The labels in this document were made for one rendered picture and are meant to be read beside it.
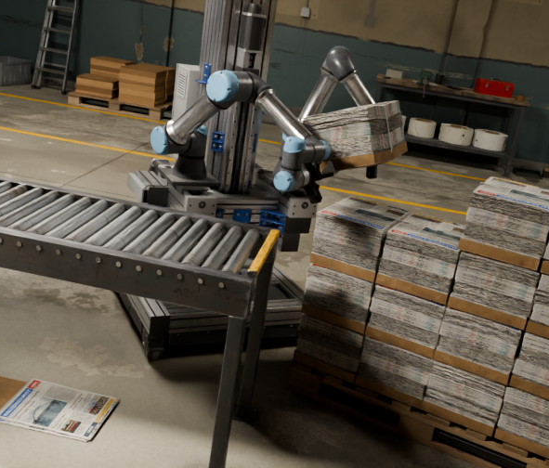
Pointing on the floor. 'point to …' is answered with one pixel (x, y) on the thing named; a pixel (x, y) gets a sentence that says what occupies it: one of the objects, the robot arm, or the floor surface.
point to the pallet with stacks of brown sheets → (126, 86)
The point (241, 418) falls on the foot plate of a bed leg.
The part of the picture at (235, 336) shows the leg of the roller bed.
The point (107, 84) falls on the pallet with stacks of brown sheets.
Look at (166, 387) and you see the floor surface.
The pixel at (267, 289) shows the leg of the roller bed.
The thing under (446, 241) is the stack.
